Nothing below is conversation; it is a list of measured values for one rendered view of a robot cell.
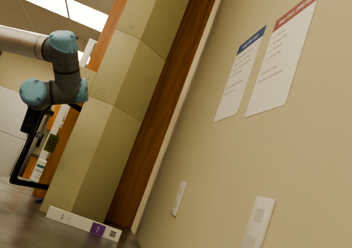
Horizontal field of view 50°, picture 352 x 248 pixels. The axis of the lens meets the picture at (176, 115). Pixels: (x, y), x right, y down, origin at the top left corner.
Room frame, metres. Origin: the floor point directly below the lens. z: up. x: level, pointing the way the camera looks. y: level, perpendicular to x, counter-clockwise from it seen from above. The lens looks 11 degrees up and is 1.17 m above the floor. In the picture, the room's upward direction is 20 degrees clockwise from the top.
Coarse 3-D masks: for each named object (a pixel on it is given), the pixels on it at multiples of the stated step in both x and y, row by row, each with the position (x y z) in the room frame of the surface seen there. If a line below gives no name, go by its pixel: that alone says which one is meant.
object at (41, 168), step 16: (64, 112) 1.64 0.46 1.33; (48, 128) 1.58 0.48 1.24; (64, 128) 1.69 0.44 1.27; (32, 144) 1.53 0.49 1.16; (48, 144) 1.63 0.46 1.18; (64, 144) 1.74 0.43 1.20; (32, 160) 1.57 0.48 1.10; (48, 160) 1.67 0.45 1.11; (32, 176) 1.61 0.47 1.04; (48, 176) 1.72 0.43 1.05
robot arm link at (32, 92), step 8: (32, 80) 1.07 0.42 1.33; (24, 88) 1.07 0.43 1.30; (32, 88) 1.07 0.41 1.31; (40, 88) 1.08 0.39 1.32; (48, 88) 1.10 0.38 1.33; (24, 96) 1.07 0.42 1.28; (32, 96) 1.08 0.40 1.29; (40, 96) 1.08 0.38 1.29; (48, 96) 1.10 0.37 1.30; (32, 104) 1.10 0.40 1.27; (40, 104) 1.12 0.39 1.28; (48, 104) 1.13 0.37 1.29
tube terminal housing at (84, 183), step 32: (128, 64) 1.50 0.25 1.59; (160, 64) 1.64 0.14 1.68; (96, 96) 1.49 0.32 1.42; (128, 96) 1.55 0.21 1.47; (96, 128) 1.50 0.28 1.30; (128, 128) 1.61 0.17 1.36; (64, 160) 1.49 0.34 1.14; (96, 160) 1.52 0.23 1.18; (64, 192) 1.49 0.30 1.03; (96, 192) 1.58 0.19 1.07
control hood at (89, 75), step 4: (80, 68) 1.47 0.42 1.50; (84, 68) 1.48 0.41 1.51; (80, 72) 1.48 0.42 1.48; (84, 72) 1.48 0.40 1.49; (88, 72) 1.48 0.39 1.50; (92, 72) 1.48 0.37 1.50; (84, 76) 1.48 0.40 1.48; (88, 76) 1.48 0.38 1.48; (92, 76) 1.48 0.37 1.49; (88, 80) 1.48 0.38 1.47; (92, 80) 1.48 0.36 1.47; (88, 84) 1.48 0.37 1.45; (88, 88) 1.48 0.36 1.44; (88, 92) 1.49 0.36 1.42
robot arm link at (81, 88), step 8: (56, 80) 1.09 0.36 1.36; (64, 80) 1.08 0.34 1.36; (72, 80) 1.09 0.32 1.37; (80, 80) 1.12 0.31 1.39; (56, 88) 1.10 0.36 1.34; (64, 88) 1.10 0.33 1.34; (72, 88) 1.10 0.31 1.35; (80, 88) 1.11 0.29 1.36; (56, 96) 1.11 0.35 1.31; (64, 96) 1.11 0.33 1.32; (72, 96) 1.12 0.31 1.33; (80, 96) 1.12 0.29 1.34; (88, 96) 1.14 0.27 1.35; (56, 104) 1.14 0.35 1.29
